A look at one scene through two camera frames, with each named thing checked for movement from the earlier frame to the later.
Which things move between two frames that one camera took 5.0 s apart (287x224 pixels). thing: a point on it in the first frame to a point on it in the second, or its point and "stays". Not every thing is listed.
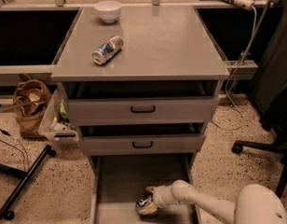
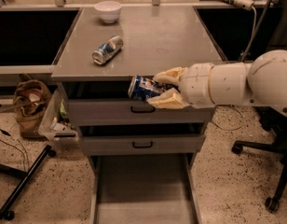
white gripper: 161,196 to 196,82
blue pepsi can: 144,201 to 141,88
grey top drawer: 143,111 stays
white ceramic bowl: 108,10 stays
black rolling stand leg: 6,212 stays
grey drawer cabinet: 142,115 stays
